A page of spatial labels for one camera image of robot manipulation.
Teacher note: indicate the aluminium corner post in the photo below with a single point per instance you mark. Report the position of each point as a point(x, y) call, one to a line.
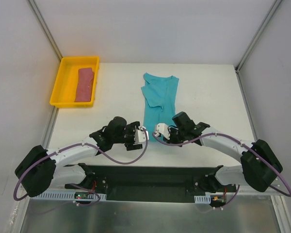
point(259, 33)
point(42, 23)

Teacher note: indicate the right white cable duct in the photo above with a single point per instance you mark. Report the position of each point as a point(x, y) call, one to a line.
point(205, 199)

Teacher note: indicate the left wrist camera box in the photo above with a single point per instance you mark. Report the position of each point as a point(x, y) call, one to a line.
point(141, 135)

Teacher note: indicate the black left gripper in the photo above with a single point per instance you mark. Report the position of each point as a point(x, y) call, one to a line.
point(132, 136)

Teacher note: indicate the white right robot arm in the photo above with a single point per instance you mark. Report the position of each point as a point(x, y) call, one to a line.
point(258, 164)

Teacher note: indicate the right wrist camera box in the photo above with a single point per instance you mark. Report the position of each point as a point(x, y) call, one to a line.
point(162, 129)

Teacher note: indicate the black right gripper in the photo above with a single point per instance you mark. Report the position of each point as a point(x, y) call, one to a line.
point(172, 135)

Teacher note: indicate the left aluminium corner post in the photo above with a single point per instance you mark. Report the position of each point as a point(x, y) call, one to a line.
point(42, 23)

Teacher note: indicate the left grey cable duct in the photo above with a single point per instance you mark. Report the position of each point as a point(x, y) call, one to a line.
point(69, 195)

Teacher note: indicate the right aluminium corner post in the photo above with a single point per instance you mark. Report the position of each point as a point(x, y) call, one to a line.
point(259, 33)

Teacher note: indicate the cyan t shirt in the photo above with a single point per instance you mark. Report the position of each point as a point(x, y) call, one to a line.
point(160, 97)

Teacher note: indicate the yellow plastic bin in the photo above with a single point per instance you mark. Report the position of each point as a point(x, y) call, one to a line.
point(67, 81)

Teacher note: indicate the red folded t shirt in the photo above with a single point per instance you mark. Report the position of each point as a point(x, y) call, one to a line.
point(85, 85)

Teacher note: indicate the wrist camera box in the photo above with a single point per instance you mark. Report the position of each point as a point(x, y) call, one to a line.
point(141, 135)
point(162, 129)

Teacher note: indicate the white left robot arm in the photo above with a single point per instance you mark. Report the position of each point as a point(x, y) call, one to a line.
point(44, 168)

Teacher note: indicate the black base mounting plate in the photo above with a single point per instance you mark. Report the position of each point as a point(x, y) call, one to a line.
point(147, 184)

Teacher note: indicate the aluminium front rail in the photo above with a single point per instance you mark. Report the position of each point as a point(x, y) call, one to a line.
point(37, 183)

